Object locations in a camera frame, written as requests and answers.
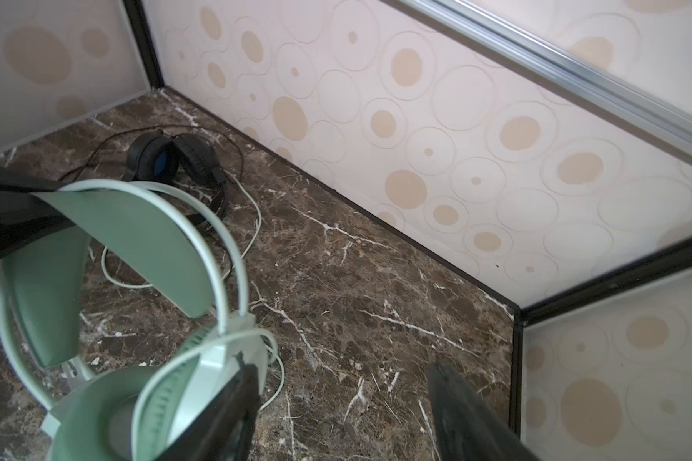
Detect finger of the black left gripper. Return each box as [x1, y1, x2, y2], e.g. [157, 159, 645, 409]
[0, 166, 73, 259]

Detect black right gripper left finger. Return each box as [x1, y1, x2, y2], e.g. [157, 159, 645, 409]
[158, 364, 261, 461]

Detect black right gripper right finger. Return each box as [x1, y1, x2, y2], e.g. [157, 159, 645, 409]
[428, 362, 537, 461]

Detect mint green headphones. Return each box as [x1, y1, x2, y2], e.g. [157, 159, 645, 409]
[0, 180, 279, 460]

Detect black headphones blue accents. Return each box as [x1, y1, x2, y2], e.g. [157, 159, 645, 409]
[122, 131, 229, 214]

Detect black headphone cable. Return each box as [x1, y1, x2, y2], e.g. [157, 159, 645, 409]
[57, 123, 247, 278]

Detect black frame corner post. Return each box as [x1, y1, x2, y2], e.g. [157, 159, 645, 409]
[121, 0, 165, 90]

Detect aluminium frame rail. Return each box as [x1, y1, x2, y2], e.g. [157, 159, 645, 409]
[395, 1, 692, 166]

